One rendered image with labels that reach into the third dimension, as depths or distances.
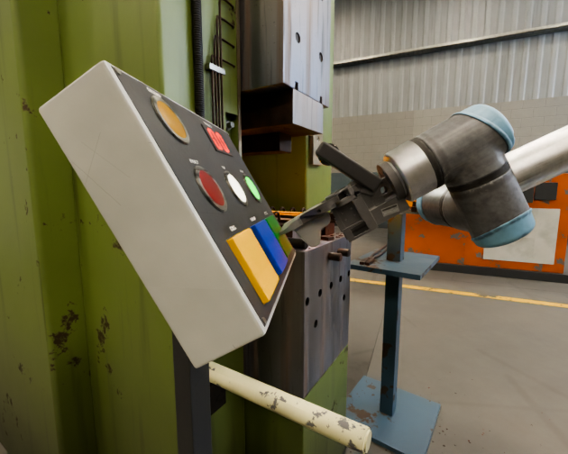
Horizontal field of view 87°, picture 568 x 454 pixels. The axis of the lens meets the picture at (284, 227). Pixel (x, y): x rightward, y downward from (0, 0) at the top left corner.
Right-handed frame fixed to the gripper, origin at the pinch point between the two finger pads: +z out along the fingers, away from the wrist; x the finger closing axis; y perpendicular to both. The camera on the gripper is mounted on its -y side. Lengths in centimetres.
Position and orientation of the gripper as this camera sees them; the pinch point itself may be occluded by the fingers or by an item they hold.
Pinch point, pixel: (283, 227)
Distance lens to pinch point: 53.1
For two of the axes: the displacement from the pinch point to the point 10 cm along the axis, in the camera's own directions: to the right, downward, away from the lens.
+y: 4.9, 8.7, 0.5
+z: -8.6, 4.8, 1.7
